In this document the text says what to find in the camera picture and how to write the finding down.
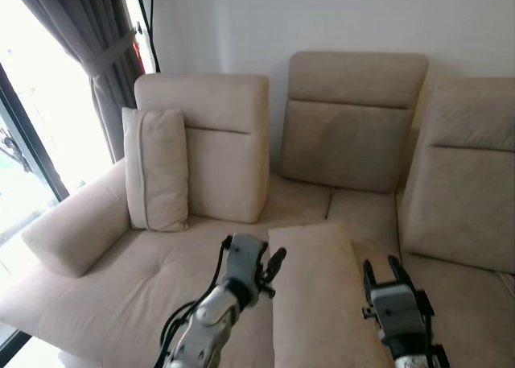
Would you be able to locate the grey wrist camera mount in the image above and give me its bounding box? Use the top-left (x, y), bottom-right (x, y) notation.
top-left (372, 283), bottom-right (423, 341)
top-left (228, 235), bottom-right (269, 287)

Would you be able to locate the beige sofa backrest cushion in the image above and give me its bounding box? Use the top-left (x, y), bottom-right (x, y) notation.
top-left (134, 72), bottom-right (270, 224)
top-left (400, 76), bottom-right (515, 274)
top-left (280, 51), bottom-right (430, 193)

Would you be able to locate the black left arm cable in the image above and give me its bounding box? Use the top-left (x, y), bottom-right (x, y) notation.
top-left (159, 236), bottom-right (236, 368)

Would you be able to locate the beige fabric sofa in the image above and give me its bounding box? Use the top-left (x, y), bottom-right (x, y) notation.
top-left (0, 50), bottom-right (515, 368)

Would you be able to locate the black wall cable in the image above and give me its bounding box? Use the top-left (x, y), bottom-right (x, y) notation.
top-left (133, 0), bottom-right (162, 73)

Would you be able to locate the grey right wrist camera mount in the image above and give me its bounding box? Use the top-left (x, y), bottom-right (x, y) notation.
top-left (372, 283), bottom-right (423, 341)

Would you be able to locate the grey curtain tieback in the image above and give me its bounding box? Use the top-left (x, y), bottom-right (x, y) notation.
top-left (83, 30), bottom-right (142, 77)

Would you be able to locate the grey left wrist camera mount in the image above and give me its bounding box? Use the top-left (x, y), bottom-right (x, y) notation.
top-left (228, 235), bottom-right (269, 287)

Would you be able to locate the black window frame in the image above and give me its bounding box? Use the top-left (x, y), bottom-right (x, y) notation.
top-left (0, 62), bottom-right (69, 204)

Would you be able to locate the grey curtain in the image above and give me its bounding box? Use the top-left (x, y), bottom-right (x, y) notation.
top-left (6, 0), bottom-right (150, 161)

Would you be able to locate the beige pillow with piping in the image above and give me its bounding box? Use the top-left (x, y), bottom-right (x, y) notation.
top-left (122, 107), bottom-right (191, 232)

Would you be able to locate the plain beige pillow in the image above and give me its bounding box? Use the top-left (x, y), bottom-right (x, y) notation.
top-left (267, 221), bottom-right (393, 368)

